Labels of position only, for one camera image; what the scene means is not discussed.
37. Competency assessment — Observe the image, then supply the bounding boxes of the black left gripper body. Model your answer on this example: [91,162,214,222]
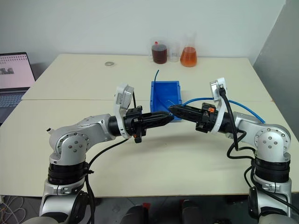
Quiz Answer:
[123,105,153,144]

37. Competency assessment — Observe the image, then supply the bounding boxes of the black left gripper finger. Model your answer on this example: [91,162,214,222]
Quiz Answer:
[149,111,175,120]
[145,118,174,129]

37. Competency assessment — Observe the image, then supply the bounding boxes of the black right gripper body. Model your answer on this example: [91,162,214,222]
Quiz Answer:
[195,102,220,134]

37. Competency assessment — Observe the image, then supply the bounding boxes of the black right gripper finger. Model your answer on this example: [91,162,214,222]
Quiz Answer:
[173,111,202,124]
[168,105,203,116]

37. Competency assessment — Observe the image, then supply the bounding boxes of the short blue cable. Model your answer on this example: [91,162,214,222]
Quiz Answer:
[153,69,171,110]

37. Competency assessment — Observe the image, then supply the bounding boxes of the long blue cable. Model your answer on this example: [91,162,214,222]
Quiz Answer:
[182,96,266,123]

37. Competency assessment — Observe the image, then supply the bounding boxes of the blue plastic bin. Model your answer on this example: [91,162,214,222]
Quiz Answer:
[149,80,183,123]

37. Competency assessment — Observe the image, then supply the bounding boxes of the flask with orange liquid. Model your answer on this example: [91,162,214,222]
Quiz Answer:
[179,32,199,68]

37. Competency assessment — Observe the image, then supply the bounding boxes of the empty clear beaker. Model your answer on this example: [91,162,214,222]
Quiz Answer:
[168,40,182,63]

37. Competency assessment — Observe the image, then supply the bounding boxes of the beaker with dark brown liquid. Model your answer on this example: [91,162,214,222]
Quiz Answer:
[149,37,170,64]

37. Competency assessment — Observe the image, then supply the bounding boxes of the dark rounded shape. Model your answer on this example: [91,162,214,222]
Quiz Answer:
[180,199,204,224]
[126,202,150,224]

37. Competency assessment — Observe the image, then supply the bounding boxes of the open grey laptop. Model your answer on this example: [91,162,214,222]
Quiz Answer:
[0,51,36,125]

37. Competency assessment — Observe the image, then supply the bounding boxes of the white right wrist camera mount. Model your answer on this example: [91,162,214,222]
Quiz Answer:
[209,77,228,135]

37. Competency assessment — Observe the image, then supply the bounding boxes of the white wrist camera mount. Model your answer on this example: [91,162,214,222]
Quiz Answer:
[209,77,228,135]
[112,83,135,140]

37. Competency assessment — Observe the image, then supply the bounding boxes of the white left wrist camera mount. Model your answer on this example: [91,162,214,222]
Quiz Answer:
[112,83,135,140]

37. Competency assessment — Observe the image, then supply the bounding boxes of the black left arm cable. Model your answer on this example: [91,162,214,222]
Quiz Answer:
[71,91,137,224]

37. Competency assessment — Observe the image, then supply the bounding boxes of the white floor cables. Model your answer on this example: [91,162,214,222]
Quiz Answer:
[0,195,27,223]

